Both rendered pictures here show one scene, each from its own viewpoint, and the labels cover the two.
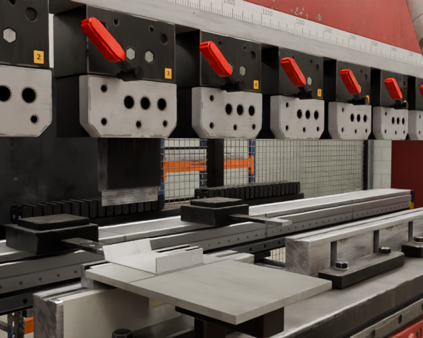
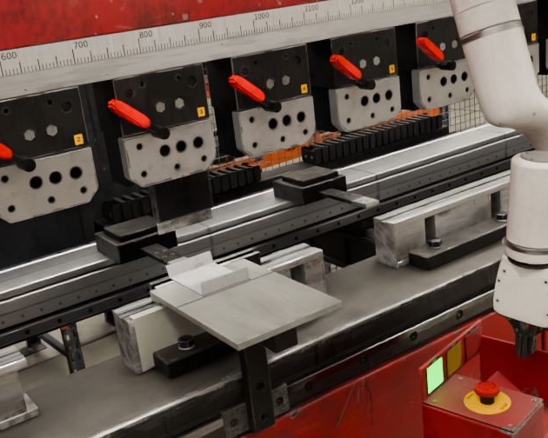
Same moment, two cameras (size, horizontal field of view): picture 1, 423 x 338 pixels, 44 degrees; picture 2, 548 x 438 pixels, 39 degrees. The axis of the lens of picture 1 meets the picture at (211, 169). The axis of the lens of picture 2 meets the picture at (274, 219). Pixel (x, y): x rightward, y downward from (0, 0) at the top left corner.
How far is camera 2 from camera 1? 0.57 m
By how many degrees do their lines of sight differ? 20
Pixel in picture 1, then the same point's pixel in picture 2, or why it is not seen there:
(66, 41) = (104, 105)
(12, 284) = (106, 287)
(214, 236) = (310, 211)
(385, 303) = (476, 282)
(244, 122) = (293, 130)
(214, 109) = (256, 129)
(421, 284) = not seen: hidden behind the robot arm
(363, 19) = not seen: outside the picture
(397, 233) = not seen: hidden behind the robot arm
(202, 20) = (232, 47)
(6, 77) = (55, 164)
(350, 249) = (454, 220)
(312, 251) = (399, 233)
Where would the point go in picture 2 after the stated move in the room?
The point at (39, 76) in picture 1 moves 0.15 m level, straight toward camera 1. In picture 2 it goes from (82, 155) to (67, 182)
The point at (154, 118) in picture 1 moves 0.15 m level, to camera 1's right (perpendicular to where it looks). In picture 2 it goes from (192, 156) to (287, 150)
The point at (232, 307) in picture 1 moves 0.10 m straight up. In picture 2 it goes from (240, 335) to (230, 267)
